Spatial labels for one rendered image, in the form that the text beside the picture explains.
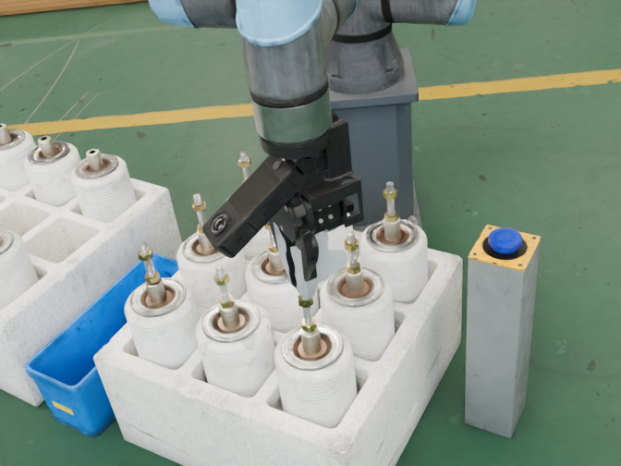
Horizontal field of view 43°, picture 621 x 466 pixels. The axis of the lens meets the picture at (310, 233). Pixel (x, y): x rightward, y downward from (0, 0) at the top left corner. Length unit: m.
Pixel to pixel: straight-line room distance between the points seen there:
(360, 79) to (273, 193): 0.62
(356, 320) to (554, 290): 0.50
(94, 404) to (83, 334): 0.13
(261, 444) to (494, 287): 0.35
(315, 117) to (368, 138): 0.67
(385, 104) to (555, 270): 0.42
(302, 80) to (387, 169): 0.74
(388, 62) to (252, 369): 0.62
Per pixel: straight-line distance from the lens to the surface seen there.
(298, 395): 0.96
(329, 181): 0.81
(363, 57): 1.36
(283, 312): 1.07
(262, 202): 0.77
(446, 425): 1.20
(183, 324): 1.06
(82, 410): 1.23
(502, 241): 0.98
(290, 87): 0.72
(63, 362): 1.30
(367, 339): 1.03
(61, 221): 1.44
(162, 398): 1.09
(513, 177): 1.69
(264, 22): 0.70
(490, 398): 1.14
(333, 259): 0.86
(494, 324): 1.03
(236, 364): 1.00
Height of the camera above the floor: 0.93
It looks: 37 degrees down
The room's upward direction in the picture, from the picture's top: 7 degrees counter-clockwise
